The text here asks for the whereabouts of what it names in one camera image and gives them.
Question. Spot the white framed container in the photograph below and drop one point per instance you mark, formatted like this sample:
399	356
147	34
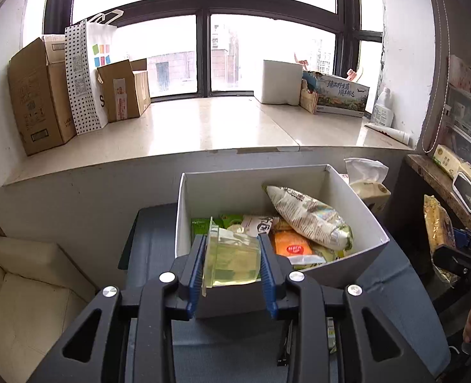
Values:
467	192

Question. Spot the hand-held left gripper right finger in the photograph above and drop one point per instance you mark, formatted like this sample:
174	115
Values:
267	279

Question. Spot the yellow green small box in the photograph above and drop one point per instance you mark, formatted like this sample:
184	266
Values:
449	161

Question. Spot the brown illustrated snack packet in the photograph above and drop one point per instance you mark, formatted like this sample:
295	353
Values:
259	225

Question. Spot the tissue pack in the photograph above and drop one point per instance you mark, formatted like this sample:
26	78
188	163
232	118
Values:
373	193

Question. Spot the blue tablecloth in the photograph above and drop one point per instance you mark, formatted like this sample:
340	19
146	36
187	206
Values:
379	299

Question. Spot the green seaweed snack packet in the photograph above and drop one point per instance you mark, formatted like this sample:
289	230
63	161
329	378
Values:
199	231

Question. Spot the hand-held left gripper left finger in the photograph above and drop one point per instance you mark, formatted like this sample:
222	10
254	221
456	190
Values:
196	275

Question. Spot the clear packet of orange snacks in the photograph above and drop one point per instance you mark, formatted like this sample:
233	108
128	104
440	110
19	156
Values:
293	244

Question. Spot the white tube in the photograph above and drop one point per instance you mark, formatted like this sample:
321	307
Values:
387	132

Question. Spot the clear plastic drawer rack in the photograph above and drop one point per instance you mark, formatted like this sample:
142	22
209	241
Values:
469	103

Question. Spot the stone side shelf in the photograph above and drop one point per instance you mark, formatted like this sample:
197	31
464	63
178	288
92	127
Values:
431	175

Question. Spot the large cardboard box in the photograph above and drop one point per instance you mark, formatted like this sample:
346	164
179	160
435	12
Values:
32	99

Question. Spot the pale green snack packet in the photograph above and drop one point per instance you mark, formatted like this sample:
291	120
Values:
331	253

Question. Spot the green leafy snack packet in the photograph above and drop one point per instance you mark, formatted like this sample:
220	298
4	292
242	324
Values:
230	220

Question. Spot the dark window frame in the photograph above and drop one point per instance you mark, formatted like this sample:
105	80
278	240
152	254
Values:
203	48

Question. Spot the white plastic bottle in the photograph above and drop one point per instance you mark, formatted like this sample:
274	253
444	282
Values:
383	109

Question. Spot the polka dot paper bag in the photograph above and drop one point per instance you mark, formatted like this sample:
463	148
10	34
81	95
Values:
86	87

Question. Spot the small cardboard box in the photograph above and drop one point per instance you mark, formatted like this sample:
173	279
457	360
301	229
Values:
118	95

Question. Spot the large beige printed snack bag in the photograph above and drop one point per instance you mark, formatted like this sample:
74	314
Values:
307	215

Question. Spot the pink plastic item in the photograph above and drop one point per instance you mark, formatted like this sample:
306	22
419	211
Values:
353	75

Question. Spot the white foam box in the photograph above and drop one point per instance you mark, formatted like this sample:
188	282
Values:
279	83

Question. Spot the printed landscape carton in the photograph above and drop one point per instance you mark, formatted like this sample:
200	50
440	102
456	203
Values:
339	95

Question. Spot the cream sofa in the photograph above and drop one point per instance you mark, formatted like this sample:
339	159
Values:
32	287

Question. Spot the marble window sill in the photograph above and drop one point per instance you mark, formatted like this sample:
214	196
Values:
203	131

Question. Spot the clear packet of beige cake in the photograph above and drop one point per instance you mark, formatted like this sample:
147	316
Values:
437	227

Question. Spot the clear jelly cup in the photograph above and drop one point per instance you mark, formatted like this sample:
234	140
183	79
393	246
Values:
231	263

